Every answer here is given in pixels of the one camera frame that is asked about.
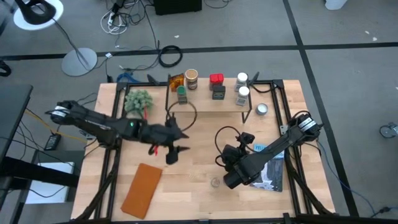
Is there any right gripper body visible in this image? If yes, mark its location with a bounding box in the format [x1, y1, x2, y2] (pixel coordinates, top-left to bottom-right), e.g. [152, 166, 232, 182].
[217, 144, 250, 190]

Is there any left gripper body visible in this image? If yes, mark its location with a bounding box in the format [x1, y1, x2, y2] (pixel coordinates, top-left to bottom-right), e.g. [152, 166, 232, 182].
[139, 122, 182, 166]

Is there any green-lidded glass spice jar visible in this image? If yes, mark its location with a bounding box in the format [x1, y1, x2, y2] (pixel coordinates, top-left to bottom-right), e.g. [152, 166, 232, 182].
[176, 85, 188, 105]

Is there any amber plastic object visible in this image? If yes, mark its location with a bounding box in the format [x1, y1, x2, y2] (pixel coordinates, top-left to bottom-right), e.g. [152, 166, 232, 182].
[169, 73, 185, 92]

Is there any round spice tin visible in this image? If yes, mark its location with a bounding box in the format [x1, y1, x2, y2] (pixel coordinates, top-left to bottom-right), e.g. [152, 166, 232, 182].
[184, 68, 199, 91]

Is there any smoked paprika tin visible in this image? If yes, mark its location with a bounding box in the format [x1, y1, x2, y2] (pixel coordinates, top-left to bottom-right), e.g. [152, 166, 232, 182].
[208, 73, 225, 91]

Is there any green plant in patterned pot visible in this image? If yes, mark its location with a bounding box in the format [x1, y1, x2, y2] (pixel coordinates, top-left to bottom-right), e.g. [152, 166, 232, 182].
[124, 89, 154, 118]

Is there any Yellowstone waterfall book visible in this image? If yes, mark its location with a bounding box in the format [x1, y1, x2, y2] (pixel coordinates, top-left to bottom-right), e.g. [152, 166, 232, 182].
[249, 142, 285, 193]

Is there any black power adapter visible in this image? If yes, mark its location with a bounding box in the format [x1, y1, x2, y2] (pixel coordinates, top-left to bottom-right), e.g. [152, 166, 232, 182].
[44, 133, 62, 151]

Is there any floor lamp, grey round base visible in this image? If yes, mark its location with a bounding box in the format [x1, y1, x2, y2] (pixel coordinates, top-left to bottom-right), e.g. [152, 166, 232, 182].
[12, 0, 98, 77]

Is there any black equipment case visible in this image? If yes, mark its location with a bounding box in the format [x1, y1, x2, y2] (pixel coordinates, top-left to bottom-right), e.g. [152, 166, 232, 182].
[153, 0, 203, 16]

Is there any white box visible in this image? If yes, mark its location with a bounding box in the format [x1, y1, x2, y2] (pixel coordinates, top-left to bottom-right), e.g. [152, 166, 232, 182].
[25, 161, 76, 205]

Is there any black desk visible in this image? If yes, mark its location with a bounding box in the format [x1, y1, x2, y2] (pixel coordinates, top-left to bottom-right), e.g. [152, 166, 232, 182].
[0, 83, 81, 224]

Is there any grey caster wheel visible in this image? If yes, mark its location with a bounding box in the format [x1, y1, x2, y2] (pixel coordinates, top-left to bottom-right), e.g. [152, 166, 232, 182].
[378, 122, 398, 139]

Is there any white floor object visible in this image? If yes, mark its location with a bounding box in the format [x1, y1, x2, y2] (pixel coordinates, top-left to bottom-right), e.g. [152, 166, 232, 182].
[324, 0, 348, 11]

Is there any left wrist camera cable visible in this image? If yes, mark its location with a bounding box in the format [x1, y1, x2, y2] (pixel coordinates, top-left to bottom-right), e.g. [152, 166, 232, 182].
[167, 101, 199, 132]

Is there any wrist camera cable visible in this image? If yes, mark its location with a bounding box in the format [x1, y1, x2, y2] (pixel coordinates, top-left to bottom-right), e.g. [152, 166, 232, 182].
[214, 125, 246, 167]
[167, 101, 199, 132]

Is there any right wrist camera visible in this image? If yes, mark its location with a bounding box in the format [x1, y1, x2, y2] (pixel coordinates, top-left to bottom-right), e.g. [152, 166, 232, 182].
[237, 131, 256, 146]

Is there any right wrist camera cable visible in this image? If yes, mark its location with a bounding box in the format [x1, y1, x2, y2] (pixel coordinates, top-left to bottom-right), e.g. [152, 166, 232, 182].
[214, 125, 246, 167]

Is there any wooden shelf, black metal frame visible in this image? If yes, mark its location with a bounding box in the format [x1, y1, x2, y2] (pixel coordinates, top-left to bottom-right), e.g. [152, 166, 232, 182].
[164, 74, 253, 124]

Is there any black aluminium table frame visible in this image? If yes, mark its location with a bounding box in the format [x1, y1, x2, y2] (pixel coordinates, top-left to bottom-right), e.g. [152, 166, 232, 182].
[73, 73, 336, 224]

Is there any blue cable bundle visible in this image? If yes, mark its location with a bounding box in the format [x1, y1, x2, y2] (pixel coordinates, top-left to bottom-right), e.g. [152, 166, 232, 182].
[116, 72, 138, 84]

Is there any coiled black cable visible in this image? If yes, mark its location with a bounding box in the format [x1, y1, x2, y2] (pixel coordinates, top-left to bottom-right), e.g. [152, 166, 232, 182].
[158, 44, 183, 68]

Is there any white power strip with cables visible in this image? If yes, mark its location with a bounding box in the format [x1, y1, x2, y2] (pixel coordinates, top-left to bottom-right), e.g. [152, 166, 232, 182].
[99, 8, 129, 35]

